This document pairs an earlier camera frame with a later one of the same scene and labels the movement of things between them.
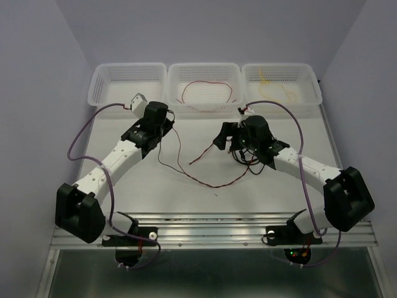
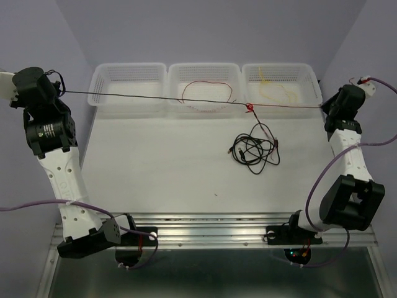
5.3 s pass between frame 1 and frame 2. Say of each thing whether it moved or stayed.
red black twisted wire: moved
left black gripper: moved
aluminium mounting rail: stayed
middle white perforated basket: stayed
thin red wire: stayed
